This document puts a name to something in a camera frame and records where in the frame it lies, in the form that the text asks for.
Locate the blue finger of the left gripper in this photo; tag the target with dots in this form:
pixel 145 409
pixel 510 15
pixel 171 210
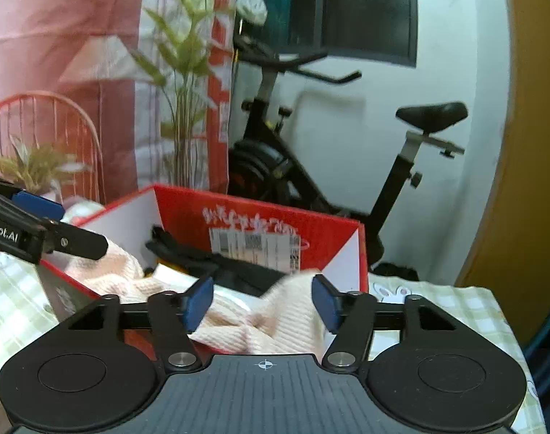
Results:
pixel 38 205
pixel 72 240

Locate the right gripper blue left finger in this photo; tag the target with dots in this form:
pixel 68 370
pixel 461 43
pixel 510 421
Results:
pixel 173 317

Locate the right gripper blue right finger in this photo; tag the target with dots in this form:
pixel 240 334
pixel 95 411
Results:
pixel 350 318

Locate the pink waffle towel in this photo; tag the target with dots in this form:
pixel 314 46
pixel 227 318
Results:
pixel 284 322

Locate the light pink towel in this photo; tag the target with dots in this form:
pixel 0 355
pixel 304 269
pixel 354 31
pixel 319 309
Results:
pixel 118 273

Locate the black eye mask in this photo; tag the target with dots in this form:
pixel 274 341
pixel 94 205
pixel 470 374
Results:
pixel 241 276

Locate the white soft pouch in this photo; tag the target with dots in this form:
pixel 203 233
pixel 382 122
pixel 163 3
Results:
pixel 180 282

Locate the red strawberry cardboard box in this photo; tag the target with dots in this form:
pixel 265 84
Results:
pixel 276 237

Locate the printed red backdrop cloth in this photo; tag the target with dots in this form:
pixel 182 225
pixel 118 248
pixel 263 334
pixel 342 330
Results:
pixel 99 98

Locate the black exercise bike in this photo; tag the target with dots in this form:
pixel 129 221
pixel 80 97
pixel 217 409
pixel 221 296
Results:
pixel 305 143

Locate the wooden door panel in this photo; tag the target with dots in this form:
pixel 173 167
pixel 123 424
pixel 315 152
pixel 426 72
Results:
pixel 511 251

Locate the white plastic bag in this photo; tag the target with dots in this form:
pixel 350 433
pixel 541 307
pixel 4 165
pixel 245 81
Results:
pixel 253 11

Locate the dark window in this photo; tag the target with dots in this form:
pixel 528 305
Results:
pixel 378 30

